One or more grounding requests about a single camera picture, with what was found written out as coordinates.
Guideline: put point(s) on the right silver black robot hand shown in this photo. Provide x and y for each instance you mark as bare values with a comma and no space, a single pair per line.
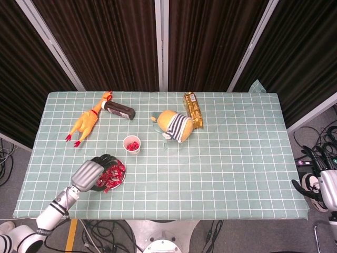
327,189

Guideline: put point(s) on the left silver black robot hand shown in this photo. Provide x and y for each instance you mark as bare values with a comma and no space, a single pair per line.
87,176

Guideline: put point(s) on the red candy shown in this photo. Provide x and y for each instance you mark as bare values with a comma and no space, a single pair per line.
130,146
136,145
121,168
110,175
117,180
107,189

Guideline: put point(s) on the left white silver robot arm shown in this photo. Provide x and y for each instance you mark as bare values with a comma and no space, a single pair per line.
52,213

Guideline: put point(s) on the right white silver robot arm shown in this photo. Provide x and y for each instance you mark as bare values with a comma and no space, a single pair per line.
333,220

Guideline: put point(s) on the grey white robot base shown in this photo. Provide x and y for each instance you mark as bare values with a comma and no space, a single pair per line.
160,234

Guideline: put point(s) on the round metal plate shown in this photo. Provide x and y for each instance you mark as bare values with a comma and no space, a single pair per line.
120,184

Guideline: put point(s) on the white paper cup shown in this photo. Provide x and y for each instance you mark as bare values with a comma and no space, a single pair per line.
125,142

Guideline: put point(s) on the black power strip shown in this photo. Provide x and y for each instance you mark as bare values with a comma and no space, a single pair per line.
302,162

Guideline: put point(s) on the metal chair leg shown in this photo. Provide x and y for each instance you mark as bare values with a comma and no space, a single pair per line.
317,237

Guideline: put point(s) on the orange rubber chicken toy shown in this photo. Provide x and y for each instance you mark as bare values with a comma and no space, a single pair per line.
85,122

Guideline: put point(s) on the yellow floor tape strip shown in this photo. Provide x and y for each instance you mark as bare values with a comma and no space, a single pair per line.
71,237

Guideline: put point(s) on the dark brown sauce bottle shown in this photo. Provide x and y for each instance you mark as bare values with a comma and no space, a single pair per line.
119,109

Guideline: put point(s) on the yellow plush toy striped shirt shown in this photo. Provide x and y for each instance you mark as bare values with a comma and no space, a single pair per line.
168,118

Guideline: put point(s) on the dark brown curtain panel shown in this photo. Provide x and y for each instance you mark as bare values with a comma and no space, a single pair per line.
302,52
105,44
21,79
210,44

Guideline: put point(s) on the green white checked tablecloth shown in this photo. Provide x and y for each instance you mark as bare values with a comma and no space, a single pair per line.
210,171

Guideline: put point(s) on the gold foil snack package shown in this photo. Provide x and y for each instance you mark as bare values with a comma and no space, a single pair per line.
193,110

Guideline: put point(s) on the white metal frame post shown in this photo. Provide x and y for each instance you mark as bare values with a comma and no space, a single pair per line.
15,142
310,114
161,44
253,42
49,39

